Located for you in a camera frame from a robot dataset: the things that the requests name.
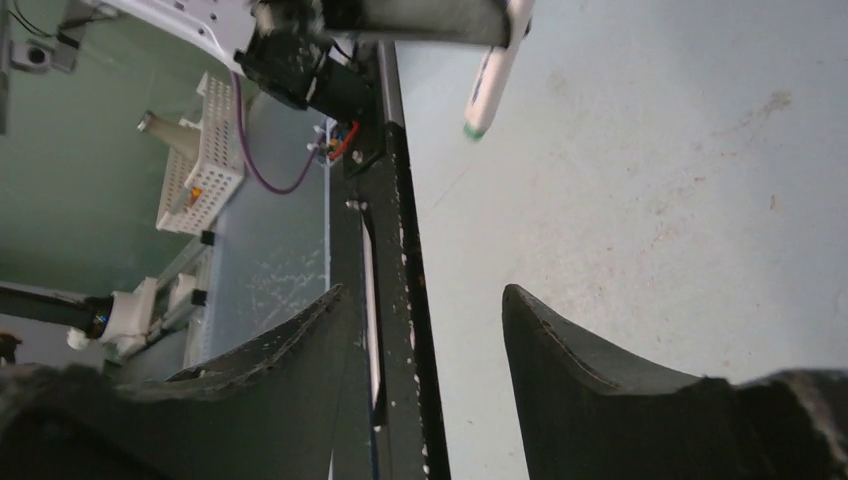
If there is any green cap marker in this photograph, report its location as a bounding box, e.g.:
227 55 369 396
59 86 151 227
463 0 535 141

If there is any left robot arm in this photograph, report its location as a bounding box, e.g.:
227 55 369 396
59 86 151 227
110 1 534 121

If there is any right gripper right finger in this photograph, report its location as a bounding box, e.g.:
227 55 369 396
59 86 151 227
502 284 847 479

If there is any white perforated basket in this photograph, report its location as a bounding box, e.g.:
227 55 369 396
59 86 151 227
156 73 245 235

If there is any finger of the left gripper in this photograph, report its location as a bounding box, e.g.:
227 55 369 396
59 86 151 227
321 0 532 47

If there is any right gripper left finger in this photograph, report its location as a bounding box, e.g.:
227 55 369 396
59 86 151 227
1 285 352 479

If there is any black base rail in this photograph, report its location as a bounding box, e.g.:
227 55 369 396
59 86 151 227
329 42 450 479

